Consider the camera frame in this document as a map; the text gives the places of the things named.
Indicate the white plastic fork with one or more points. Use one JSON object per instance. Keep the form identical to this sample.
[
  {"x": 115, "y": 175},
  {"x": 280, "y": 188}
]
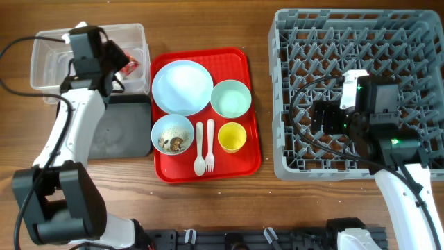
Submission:
[{"x": 210, "y": 159}]

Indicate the white plastic spoon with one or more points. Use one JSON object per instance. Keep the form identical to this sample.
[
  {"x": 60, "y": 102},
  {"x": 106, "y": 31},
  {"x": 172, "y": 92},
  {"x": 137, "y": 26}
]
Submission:
[{"x": 199, "y": 163}]

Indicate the white tissue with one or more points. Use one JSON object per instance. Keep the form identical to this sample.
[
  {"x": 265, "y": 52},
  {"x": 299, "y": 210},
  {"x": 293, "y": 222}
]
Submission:
[{"x": 123, "y": 75}]

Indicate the yellow plastic cup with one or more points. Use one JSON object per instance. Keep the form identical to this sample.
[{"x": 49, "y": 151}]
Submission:
[{"x": 232, "y": 136}]

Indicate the grey dishwasher rack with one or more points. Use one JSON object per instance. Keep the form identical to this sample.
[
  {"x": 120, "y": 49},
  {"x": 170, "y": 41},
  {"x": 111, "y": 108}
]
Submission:
[{"x": 308, "y": 44}]

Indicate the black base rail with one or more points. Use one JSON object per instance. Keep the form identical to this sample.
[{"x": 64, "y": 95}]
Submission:
[{"x": 302, "y": 238}]

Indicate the mint green bowl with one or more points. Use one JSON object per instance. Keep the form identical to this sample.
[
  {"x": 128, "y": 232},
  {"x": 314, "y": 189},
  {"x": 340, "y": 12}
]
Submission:
[{"x": 231, "y": 99}]

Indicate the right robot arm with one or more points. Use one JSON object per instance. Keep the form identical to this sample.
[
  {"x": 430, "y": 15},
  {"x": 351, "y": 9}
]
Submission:
[{"x": 367, "y": 114}]

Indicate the light blue plate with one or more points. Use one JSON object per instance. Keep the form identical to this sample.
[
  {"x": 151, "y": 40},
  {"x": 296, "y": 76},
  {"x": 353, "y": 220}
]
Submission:
[{"x": 182, "y": 87}]

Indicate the clear plastic bin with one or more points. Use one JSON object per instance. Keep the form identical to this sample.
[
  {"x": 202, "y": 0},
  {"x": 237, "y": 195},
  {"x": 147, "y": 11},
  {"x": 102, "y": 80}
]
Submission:
[{"x": 49, "y": 61}]

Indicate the food scraps and rice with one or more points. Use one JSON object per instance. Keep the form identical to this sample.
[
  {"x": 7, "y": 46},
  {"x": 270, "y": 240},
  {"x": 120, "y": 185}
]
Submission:
[{"x": 174, "y": 140}]

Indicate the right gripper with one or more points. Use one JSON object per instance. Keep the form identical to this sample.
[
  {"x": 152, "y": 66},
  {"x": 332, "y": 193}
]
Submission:
[{"x": 331, "y": 110}]

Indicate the red snack wrapper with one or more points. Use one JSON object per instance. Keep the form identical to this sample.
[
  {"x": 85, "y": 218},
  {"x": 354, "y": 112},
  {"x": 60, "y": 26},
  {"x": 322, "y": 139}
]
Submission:
[{"x": 131, "y": 66}]

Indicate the light blue small bowl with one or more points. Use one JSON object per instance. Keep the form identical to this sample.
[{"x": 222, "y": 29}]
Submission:
[{"x": 168, "y": 121}]

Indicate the black tray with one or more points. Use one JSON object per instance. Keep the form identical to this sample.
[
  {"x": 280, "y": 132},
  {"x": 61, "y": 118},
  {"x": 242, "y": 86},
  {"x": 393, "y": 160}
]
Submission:
[{"x": 106, "y": 127}]

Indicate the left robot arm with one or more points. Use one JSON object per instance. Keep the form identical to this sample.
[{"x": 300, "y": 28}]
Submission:
[{"x": 58, "y": 201}]

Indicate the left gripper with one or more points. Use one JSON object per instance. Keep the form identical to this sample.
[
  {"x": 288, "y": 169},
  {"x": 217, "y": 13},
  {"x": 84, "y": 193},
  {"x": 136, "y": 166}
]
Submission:
[{"x": 113, "y": 47}]

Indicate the red serving tray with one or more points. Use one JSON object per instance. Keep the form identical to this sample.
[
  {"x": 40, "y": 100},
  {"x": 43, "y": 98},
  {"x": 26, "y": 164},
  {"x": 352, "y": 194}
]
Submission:
[{"x": 223, "y": 64}]

